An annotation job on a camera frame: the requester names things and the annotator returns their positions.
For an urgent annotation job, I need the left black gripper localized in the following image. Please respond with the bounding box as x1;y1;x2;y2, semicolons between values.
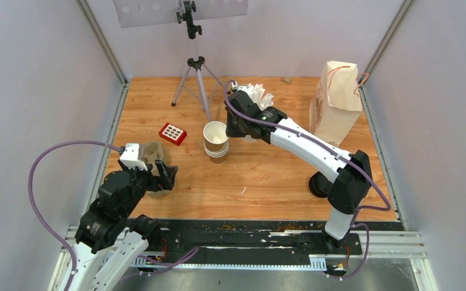
119;156;178;216

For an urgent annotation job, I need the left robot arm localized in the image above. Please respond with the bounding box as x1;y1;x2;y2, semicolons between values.
65;159;178;290

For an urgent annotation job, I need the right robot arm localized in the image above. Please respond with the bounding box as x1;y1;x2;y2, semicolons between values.
225;90;372;253

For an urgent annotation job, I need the kraft paper takeout bag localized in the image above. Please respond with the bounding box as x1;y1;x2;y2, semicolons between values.
309;61;363;146

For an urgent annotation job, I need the white straw holder cup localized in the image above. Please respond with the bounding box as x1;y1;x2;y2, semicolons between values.
242;135;258;142

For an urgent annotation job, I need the brown pulp cup carrier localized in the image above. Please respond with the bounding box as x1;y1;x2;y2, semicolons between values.
141;141;171;198

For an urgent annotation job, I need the stack of paper cups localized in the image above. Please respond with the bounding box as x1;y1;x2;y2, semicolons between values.
204;141;229;164

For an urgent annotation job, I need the bundle of wrapped straws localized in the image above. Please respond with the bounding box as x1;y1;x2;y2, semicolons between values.
246;83;274;110

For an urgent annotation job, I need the red keypad box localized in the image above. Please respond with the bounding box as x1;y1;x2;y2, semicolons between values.
158;122;187;146

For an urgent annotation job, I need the stack of black lids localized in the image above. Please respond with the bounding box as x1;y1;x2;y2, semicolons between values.
308;172;333;198

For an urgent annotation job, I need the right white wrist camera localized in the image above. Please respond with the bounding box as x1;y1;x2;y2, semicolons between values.
232;83;255;100

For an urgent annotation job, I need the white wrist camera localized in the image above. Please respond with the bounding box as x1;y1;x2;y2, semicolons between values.
119;143;148;171
232;83;255;100

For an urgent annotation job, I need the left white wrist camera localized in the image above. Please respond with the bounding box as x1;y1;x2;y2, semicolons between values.
119;143;148;171

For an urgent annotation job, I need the grey camera tripod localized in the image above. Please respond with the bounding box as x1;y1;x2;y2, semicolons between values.
171;1;225;122

